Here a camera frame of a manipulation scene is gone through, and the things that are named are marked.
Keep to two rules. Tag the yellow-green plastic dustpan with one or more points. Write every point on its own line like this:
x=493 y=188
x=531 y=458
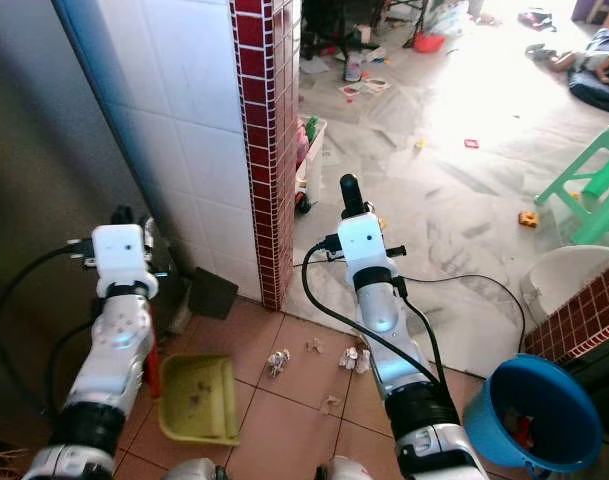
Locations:
x=199 y=398

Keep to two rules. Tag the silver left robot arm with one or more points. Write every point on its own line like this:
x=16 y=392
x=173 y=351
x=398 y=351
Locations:
x=119 y=355

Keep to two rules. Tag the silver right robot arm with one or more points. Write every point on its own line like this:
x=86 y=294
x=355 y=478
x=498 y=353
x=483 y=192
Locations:
x=404 y=370

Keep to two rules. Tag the small red floor item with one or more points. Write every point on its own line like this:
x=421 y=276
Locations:
x=471 y=143

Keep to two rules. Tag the person lying on floor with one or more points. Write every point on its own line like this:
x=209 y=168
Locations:
x=594 y=72

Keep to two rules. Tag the white cart with wheels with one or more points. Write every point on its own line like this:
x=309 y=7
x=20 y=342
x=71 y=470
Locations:
x=310 y=168

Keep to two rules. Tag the dark flat square plate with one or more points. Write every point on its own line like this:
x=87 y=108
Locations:
x=212 y=294

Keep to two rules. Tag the plastic bottle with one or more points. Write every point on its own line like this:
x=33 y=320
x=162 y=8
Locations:
x=354 y=67

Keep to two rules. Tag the crumpled white paper scrap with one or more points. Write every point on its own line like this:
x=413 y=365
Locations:
x=278 y=362
x=356 y=357

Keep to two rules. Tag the red plastic bowl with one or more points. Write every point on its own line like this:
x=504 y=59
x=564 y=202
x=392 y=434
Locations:
x=428 y=43

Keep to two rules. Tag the small orange toy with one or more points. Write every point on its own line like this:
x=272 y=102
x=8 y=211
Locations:
x=528 y=219

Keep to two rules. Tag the small brown paper scrap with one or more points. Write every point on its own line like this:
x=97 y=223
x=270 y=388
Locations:
x=332 y=404

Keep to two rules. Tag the white plastic bin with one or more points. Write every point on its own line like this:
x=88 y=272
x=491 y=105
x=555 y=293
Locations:
x=569 y=275

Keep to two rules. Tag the green plastic stool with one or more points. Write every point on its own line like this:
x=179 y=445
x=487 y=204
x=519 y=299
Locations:
x=594 y=185

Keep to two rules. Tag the grey left robot foot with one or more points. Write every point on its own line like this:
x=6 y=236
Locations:
x=196 y=470

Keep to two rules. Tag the grey robot foot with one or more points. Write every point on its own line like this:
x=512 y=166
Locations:
x=344 y=468
x=196 y=470

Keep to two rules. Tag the grey right robot foot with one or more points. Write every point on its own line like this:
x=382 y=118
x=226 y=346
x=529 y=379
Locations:
x=344 y=468

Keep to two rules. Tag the blue plastic bucket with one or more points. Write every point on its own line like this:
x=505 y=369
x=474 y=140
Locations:
x=534 y=415

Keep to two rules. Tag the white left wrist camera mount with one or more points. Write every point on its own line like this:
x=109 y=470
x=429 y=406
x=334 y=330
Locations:
x=120 y=252

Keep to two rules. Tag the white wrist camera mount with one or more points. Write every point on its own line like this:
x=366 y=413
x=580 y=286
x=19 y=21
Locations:
x=362 y=242
x=120 y=252

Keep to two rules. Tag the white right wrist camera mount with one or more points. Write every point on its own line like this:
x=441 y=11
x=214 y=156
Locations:
x=362 y=242

